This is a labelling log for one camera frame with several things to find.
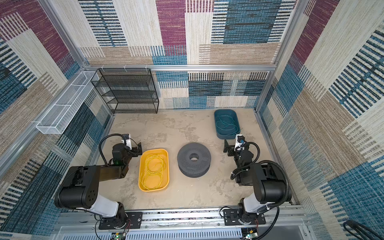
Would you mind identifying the yellow plastic tray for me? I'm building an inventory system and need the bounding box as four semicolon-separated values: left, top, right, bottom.
138;149;170;192

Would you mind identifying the yellow cable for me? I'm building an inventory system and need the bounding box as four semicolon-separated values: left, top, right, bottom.
141;153;166;190

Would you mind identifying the dark grey cable spool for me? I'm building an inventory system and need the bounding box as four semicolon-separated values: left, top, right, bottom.
177;143;212;178

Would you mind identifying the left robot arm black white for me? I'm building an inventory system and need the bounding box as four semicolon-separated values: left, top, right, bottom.
55;134;143;232

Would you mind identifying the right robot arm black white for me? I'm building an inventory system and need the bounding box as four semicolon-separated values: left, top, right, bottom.
224;140;292;225

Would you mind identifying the teal plastic tray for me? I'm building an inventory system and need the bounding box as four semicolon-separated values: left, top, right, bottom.
214;109;241;140

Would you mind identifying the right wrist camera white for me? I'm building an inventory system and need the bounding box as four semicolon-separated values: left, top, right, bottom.
235;134;246;152

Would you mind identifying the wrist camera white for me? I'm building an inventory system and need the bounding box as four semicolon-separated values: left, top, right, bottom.
123;134;132;150
235;134;246;152

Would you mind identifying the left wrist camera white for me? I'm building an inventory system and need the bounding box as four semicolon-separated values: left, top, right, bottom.
123;134;132;150

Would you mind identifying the green cable in teal tray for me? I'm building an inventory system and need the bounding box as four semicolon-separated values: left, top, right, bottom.
217;116;241;136

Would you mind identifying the black wire mesh shelf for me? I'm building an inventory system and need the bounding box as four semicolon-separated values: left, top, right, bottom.
91;68;160;114

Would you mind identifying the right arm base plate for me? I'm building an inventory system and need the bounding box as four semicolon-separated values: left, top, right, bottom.
219;208;266;226

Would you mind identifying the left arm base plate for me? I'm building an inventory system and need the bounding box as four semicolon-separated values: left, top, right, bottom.
98;212;143;230

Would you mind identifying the white wire mesh basket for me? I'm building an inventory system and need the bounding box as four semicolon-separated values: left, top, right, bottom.
36;71;95;135

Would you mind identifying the aluminium rail front frame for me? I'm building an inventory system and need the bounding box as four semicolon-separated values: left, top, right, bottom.
50;204;316;240

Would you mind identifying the black cable bottom right corner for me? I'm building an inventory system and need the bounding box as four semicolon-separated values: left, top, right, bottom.
342;219;384;240

